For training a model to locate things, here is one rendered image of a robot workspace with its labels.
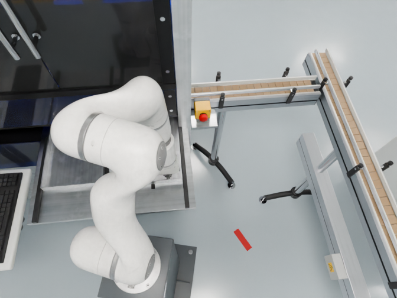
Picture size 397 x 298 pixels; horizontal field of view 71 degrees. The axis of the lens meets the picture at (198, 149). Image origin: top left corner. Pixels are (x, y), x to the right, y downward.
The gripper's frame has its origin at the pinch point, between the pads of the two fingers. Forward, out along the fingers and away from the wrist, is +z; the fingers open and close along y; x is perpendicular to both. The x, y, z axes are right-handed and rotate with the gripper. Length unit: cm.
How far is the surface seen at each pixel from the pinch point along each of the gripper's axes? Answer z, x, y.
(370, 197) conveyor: 0, 19, -85
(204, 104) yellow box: -10.5, -27.9, -18.9
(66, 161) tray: 4.1, -12.9, 45.9
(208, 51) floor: 94, -167, -44
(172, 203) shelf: 4.3, 11.7, -0.8
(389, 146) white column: 45, -24, -143
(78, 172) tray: 4.1, -6.8, 40.1
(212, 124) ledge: 4.7, -26.6, -23.3
